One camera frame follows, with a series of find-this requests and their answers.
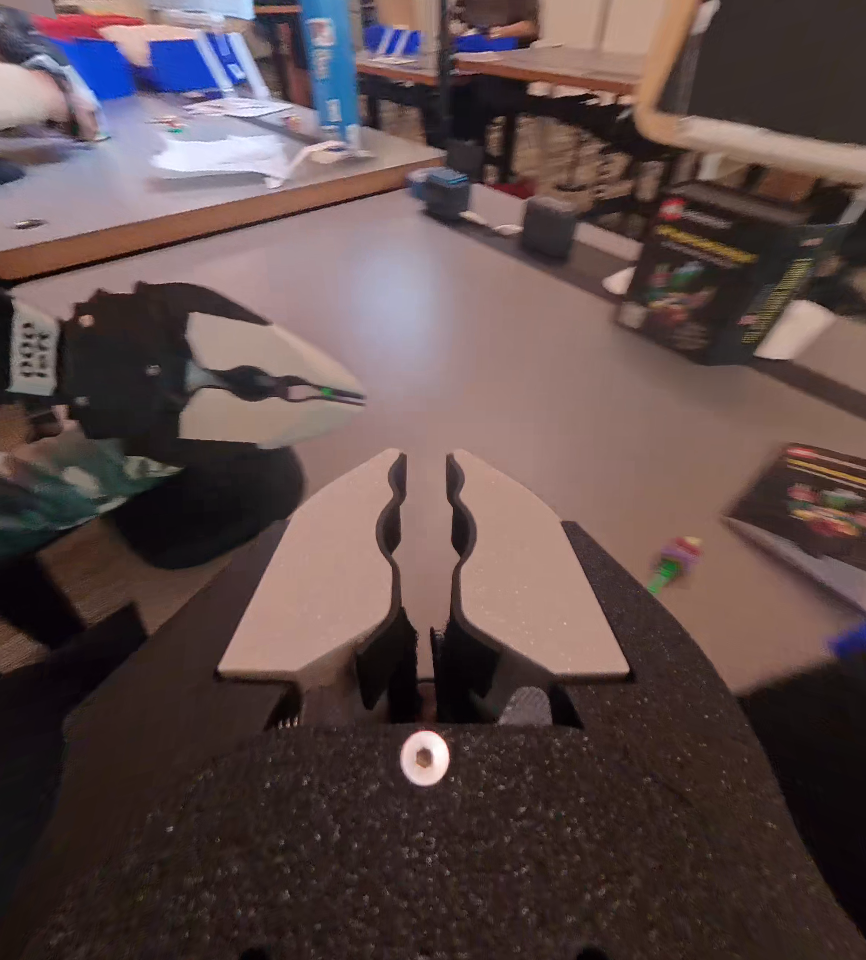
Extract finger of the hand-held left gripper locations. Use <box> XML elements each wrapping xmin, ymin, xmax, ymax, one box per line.
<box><xmin>178</xmin><ymin>382</ymin><xmax>366</xmax><ymax>451</ymax></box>
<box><xmin>184</xmin><ymin>311</ymin><xmax>366</xmax><ymax>402</ymax></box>

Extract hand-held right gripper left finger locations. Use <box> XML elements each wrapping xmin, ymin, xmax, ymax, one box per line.
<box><xmin>217</xmin><ymin>448</ymin><xmax>419</xmax><ymax>727</ymax></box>

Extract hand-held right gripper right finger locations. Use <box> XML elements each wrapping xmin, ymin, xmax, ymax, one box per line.
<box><xmin>431</xmin><ymin>448</ymin><xmax>632</xmax><ymax>725</ymax></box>

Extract person's left forearm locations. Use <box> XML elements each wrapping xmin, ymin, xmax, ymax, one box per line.
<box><xmin>0</xmin><ymin>438</ymin><xmax>182</xmax><ymax>575</ymax></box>

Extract wood-edged grey desk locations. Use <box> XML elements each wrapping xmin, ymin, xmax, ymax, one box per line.
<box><xmin>0</xmin><ymin>93</ymin><xmax>449</xmax><ymax>282</ymax></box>

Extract far wooden desk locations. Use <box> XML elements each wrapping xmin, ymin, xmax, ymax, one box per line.
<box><xmin>358</xmin><ymin>45</ymin><xmax>651</xmax><ymax>189</ymax></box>

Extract crumpled white paper bag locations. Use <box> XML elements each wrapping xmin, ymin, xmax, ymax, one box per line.
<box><xmin>150</xmin><ymin>133</ymin><xmax>291</xmax><ymax>181</ymax></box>

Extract torn white paper bag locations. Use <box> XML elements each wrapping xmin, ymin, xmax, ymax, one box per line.
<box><xmin>268</xmin><ymin>138</ymin><xmax>374</xmax><ymax>189</ymax></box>

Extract black battery charging case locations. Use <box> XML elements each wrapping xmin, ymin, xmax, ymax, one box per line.
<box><xmin>424</xmin><ymin>166</ymin><xmax>473</xmax><ymax>224</ymax></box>

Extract clear book stand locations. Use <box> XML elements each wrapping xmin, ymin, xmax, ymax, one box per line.
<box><xmin>196</xmin><ymin>30</ymin><xmax>272</xmax><ymax>99</ymax></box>

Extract tall blue box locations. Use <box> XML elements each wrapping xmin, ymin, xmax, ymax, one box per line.
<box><xmin>300</xmin><ymin>0</ymin><xmax>364</xmax><ymax>145</ymax></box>

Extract grey hard case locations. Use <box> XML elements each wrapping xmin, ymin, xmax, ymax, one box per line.
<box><xmin>520</xmin><ymin>196</ymin><xmax>581</xmax><ymax>261</ymax></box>

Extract dark flower instruction booklet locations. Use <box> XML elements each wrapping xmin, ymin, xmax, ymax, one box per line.
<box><xmin>724</xmin><ymin>442</ymin><xmax>866</xmax><ymax>605</ymax></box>

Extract person's black pants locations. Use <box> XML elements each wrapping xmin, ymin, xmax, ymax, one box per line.
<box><xmin>0</xmin><ymin>600</ymin><xmax>149</xmax><ymax>960</ymax></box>

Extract black flower set box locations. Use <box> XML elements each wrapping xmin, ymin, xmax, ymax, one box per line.
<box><xmin>615</xmin><ymin>178</ymin><xmax>842</xmax><ymax>369</ymax></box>

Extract white clip stand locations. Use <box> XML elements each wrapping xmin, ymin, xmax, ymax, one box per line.
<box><xmin>673</xmin><ymin>116</ymin><xmax>866</xmax><ymax>226</ymax></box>

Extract black wood-framed board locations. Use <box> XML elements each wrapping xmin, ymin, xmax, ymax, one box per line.
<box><xmin>635</xmin><ymin>0</ymin><xmax>866</xmax><ymax>177</ymax></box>

